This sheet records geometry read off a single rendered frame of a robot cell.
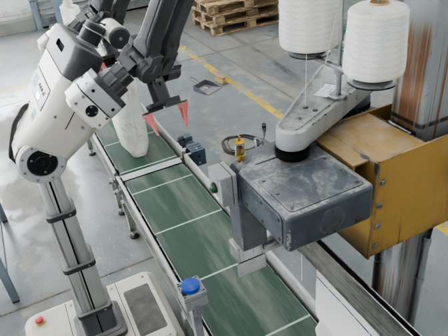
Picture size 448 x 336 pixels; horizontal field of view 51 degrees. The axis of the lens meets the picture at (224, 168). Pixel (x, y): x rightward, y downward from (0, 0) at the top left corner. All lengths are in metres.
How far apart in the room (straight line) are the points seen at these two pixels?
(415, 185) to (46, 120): 1.07
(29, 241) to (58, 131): 1.93
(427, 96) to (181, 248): 1.49
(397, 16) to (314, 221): 0.46
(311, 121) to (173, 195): 1.69
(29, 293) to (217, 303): 1.30
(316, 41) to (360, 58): 0.21
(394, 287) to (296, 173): 0.71
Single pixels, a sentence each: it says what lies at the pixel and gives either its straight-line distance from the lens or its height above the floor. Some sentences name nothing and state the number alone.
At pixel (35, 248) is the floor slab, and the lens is 3.32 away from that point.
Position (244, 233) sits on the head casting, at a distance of 1.28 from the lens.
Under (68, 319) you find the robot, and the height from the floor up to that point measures 0.26.
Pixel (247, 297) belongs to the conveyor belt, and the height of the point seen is 0.38.
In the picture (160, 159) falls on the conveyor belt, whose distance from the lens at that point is 3.14.
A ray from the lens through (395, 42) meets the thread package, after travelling 1.10.
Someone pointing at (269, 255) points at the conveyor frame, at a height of 0.40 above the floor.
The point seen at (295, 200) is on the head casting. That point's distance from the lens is 1.05.
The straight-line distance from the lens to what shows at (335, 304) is 1.35.
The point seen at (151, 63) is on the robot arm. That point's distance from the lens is 1.34.
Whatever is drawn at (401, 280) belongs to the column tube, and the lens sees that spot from 1.70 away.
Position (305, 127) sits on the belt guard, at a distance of 1.16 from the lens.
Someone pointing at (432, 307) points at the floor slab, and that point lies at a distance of 2.69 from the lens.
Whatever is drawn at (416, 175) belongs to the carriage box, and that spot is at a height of 1.25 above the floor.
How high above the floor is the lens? 1.97
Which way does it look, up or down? 33 degrees down
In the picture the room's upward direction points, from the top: 6 degrees counter-clockwise
